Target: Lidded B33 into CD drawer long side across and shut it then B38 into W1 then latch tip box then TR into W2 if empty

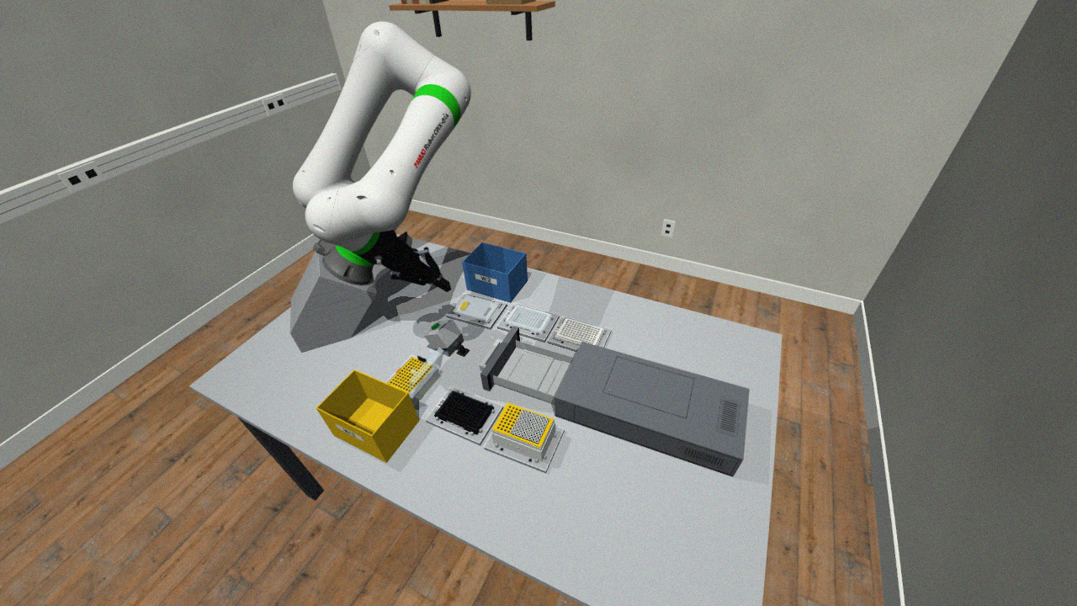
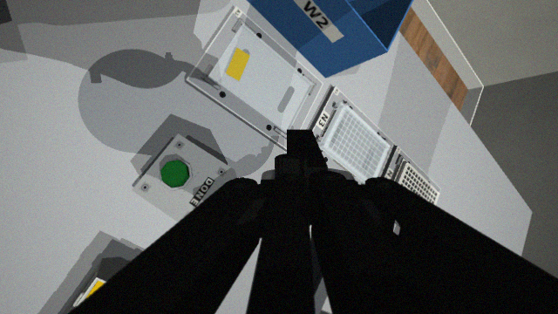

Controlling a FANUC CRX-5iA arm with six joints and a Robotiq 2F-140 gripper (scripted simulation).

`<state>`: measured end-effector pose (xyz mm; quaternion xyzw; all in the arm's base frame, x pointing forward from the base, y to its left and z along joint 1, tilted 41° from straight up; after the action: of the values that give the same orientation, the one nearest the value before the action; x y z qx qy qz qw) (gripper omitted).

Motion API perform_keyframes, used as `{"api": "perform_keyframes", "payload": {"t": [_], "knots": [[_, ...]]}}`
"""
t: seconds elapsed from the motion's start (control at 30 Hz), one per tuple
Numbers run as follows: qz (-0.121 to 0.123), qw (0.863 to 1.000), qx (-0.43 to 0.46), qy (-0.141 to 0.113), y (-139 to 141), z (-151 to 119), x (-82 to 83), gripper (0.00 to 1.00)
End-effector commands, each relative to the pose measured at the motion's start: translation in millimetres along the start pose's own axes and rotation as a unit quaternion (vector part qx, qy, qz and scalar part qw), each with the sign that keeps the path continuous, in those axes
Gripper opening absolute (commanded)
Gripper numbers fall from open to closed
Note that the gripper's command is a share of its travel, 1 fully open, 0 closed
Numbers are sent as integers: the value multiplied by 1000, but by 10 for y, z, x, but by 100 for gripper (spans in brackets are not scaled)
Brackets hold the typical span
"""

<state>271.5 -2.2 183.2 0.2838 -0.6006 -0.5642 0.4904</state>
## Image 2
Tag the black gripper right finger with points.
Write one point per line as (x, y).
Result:
(459, 269)

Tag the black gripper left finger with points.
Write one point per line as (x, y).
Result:
(192, 267)

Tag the blue bin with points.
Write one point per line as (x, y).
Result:
(333, 35)

